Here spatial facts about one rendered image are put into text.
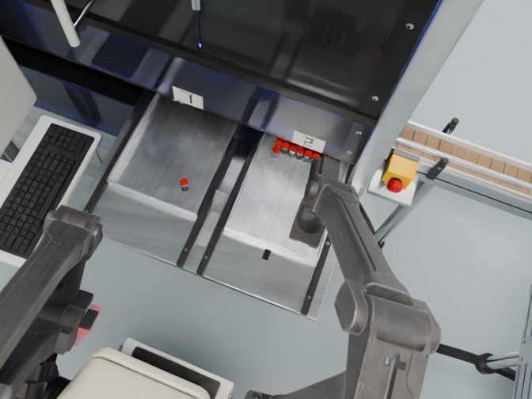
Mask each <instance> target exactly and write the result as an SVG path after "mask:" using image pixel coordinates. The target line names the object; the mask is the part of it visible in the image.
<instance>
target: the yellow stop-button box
mask: <svg viewBox="0 0 532 399"><path fill-rule="evenodd" d="M419 161H420V157H418V156H416V155H414V154H410V153H407V152H405V151H403V150H399V149H397V148H394V149H393V151H392V152H391V154H390V155H389V157H388V158H387V159H386V165H385V167H384V169H383V172H382V176H381V180H380V181H381V182H383V183H385V184H387V183H388V181H390V180H396V181H400V182H401V183H402V184H403V188H402V190H405V189H406V188H407V187H408V186H409V185H410V184H411V183H412V181H413V180H414V177H415V174H416V169H417V166H418V163H419Z"/></svg>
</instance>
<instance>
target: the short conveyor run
mask: <svg viewBox="0 0 532 399"><path fill-rule="evenodd" d="M458 123H459V119H458V118H455V117H454V118H453V119H452V120H451V121H450V122H449V123H448V124H447V125H446V126H445V127H444V128H443V130H442V131H437V130H435V129H432V128H429V127H425V126H424V125H421V124H418V123H414V122H412V121H410V120H409V121H408V123H407V124H406V125H405V127H404V129H403V130H402V132H401V133H400V134H399V136H398V138H397V140H396V141H395V143H394V144H393V146H392V147H394V148H397V149H399V150H403V151H405V152H408V153H410V154H414V155H416V156H419V157H420V161H419V163H418V166H417V169H416V173H419V174H420V175H419V179H418V180H419V181H423V182H426V183H428V184H432V185H434V186H436V187H439V188H443V189H445V190H447V191H450V192H453V193H456V194H459V195H461V196H464V197H467V198H470V199H472V200H476V201H478V202H480V203H484V204H487V205H489V206H491V207H495V208H497V209H500V210H502V211H506V212H508V213H511V214H513V215H517V216H519V217H522V218H524V219H528V220H530V221H532V164H530V163H528V162H525V161H521V160H519V159H517V158H513V157H510V156H508V155H506V154H501V153H499V152H496V151H494V150H490V149H488V148H485V147H483V146H479V145H477V144H474V143H472V142H468V141H465V140H463V139H460V138H457V137H454V136H452V135H450V134H451V133H452V131H453V130H454V129H455V128H456V126H457V125H458Z"/></svg>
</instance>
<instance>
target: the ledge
mask: <svg viewBox="0 0 532 399"><path fill-rule="evenodd" d="M385 165H386V161H383V162H382V164H381V165H380V166H379V168H378V170H377V171H376V173H375V175H374V176H373V177H372V179H371V180H370V183H369V184H368V187H367V193H369V194H371V195H373V196H377V197H380V198H382V199H384V200H388V201H390V202H393V203H396V204H399V205H401V206H403V207H407V208H409V207H410V206H411V204H412V199H413V196H414V193H415V190H416V185H417V181H418V179H419V175H420V174H419V173H416V174H415V177H414V180H413V181H412V183H411V184H410V185H409V186H408V187H407V188H406V189H405V190H401V191H400V192H399V193H394V192H390V191H389V190H388V189H387V187H386V186H387V184H385V183H383V182H381V181H380V180H381V176H382V172H383V169H384V167H385Z"/></svg>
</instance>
